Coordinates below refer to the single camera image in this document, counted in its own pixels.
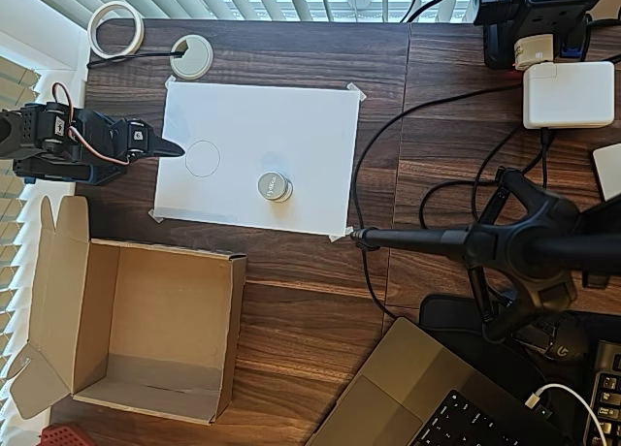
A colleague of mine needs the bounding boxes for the open cardboard box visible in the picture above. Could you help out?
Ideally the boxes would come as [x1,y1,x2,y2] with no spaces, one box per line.
[8,195,248,426]

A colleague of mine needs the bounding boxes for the white usb cable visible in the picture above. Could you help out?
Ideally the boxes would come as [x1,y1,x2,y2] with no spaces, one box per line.
[528,382,608,446]

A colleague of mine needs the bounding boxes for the grey laptop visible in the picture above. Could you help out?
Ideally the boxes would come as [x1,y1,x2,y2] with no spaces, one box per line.
[304,317,573,446]

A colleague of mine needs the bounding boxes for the black computer mouse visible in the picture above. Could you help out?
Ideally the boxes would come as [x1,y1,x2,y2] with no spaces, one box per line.
[513,314,591,362]

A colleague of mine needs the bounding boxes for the black tripod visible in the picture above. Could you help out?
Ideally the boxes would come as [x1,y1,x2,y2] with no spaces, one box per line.
[349,167,621,345]

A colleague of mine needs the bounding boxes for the white flat device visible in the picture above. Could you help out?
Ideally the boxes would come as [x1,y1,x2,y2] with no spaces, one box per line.
[591,143,621,201]

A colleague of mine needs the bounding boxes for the thin black cable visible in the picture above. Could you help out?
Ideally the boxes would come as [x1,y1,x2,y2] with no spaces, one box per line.
[86,48,188,70]

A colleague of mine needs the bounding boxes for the white square power adapter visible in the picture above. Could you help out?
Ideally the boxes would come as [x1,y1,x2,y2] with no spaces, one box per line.
[522,61,616,130]

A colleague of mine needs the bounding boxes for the cream vertical blinds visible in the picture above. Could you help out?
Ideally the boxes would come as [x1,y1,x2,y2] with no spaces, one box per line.
[0,52,88,446]

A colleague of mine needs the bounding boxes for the white paper sheet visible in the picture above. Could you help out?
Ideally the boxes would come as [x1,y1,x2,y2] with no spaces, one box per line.
[153,80,361,238]

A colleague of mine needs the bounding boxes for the black power strip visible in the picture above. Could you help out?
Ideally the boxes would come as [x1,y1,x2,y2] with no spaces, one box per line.
[474,0,596,70]

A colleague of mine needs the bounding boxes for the small silver metal cylinder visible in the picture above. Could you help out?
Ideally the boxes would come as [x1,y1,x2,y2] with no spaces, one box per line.
[256,171,296,204]

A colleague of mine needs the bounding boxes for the small white plug adapter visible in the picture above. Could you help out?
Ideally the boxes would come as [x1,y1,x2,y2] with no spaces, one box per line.
[512,32,555,72]

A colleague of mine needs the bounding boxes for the masking tape roll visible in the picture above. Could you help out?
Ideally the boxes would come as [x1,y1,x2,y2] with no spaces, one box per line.
[87,2,145,59]

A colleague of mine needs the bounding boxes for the black power cable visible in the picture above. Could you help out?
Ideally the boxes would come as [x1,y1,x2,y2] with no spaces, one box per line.
[407,0,479,24]
[401,0,450,24]

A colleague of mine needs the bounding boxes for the black mouse pad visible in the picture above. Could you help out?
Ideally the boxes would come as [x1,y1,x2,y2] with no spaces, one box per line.
[419,293,603,418]

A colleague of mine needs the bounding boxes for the black keyboard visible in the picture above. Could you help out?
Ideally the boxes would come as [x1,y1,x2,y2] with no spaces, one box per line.
[589,338,621,446]

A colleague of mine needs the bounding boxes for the long black cable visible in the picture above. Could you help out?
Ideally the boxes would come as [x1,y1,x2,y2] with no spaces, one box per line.
[349,87,526,321]

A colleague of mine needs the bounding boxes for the looped black cable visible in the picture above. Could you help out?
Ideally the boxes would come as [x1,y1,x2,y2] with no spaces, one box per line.
[419,125,552,234]

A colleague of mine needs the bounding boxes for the white desk cable grommet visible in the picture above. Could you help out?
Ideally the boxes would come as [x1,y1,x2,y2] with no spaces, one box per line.
[169,35,214,80]

